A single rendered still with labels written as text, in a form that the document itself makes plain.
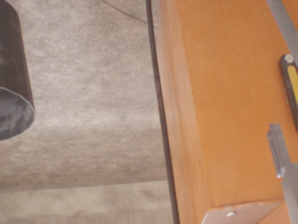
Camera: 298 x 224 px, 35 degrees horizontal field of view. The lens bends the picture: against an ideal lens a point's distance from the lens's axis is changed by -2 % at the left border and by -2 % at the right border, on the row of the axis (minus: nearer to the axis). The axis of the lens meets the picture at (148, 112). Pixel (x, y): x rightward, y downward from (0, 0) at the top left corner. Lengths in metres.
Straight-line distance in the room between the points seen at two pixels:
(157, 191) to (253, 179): 1.82
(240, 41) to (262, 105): 0.13
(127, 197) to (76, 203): 0.26
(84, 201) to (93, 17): 1.43
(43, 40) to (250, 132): 0.73
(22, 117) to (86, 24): 0.30
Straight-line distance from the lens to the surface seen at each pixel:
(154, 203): 2.55
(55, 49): 1.40
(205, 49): 0.87
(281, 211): 0.77
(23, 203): 2.57
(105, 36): 1.36
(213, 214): 0.76
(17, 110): 1.26
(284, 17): 0.75
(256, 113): 0.82
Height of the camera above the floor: 0.78
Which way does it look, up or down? 26 degrees down
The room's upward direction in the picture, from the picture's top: 173 degrees clockwise
